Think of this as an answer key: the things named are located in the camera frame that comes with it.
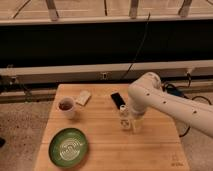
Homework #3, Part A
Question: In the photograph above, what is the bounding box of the small clear plastic bottle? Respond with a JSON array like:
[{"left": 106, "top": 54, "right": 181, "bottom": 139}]
[{"left": 119, "top": 105, "right": 132, "bottom": 130}]

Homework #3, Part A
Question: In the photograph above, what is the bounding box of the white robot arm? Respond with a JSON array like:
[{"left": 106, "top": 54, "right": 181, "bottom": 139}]
[{"left": 128, "top": 72, "right": 213, "bottom": 138}]

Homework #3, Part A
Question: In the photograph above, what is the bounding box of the black smartphone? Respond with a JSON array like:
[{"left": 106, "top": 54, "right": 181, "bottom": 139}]
[{"left": 111, "top": 92, "right": 125, "bottom": 109}]

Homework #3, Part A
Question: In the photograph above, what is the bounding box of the small beige card packet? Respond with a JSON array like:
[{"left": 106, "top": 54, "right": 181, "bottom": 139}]
[{"left": 75, "top": 90, "right": 91, "bottom": 106}]

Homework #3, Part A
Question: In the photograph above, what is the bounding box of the white mug with drink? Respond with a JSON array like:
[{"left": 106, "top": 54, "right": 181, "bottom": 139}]
[{"left": 57, "top": 97, "right": 75, "bottom": 119}]

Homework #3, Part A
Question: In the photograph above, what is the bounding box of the green patterned plate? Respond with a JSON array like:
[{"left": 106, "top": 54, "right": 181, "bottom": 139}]
[{"left": 48, "top": 128, "right": 88, "bottom": 168}]

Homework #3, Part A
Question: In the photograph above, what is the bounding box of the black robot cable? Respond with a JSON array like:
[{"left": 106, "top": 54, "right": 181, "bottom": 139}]
[{"left": 161, "top": 73, "right": 213, "bottom": 138}]

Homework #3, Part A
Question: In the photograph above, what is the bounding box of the wall power outlet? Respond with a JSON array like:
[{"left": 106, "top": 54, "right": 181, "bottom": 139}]
[{"left": 101, "top": 72, "right": 108, "bottom": 80}]

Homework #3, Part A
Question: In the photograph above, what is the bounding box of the black hanging cable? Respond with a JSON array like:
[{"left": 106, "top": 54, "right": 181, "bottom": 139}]
[{"left": 118, "top": 12, "right": 152, "bottom": 82}]

